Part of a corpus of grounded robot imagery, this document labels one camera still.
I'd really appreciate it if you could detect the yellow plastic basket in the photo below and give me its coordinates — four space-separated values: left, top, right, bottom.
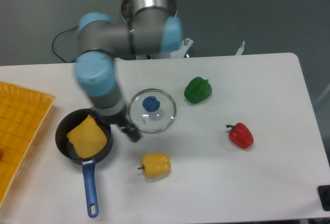
1 81 55 205

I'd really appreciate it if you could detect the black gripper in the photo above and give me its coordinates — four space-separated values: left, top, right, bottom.
96 109 142 143

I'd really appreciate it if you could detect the black cable on floor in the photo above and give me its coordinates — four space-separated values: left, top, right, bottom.
52 27 78 63

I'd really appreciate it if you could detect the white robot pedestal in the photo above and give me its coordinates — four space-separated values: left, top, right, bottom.
121 0 247 60

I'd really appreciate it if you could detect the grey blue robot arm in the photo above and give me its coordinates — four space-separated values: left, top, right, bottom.
74 0 183 142

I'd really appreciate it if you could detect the red bell pepper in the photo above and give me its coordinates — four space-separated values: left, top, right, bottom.
226 123 254 149

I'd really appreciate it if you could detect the black device at table edge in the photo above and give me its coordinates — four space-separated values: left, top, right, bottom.
317 185 330 212

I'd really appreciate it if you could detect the yellow bell pepper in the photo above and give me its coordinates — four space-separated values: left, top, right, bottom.
138 153 171 178

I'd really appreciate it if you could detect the glass lid blue knob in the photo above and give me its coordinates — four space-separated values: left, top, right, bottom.
127 89 177 134

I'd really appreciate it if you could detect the green bell pepper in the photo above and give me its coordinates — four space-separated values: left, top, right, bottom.
184 77 212 104

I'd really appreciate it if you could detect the black pot blue handle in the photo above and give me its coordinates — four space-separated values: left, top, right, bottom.
55 109 113 218

